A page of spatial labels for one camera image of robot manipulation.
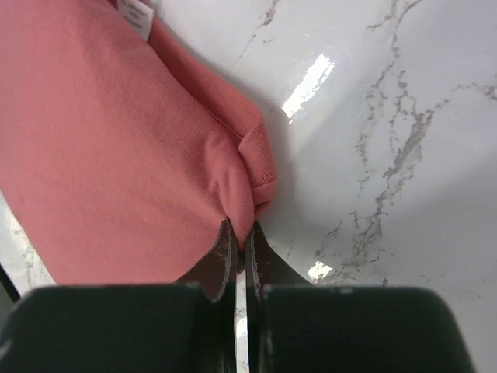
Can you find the pink t shirt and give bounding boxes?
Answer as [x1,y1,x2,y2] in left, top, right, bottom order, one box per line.
[1,1,276,284]

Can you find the white care label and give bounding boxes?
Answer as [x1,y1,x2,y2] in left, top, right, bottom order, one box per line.
[117,0,155,41]

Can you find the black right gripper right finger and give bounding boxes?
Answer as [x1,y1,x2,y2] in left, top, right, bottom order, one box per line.
[245,224,474,372]

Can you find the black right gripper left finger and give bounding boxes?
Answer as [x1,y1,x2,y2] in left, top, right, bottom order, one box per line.
[1,221,237,372]

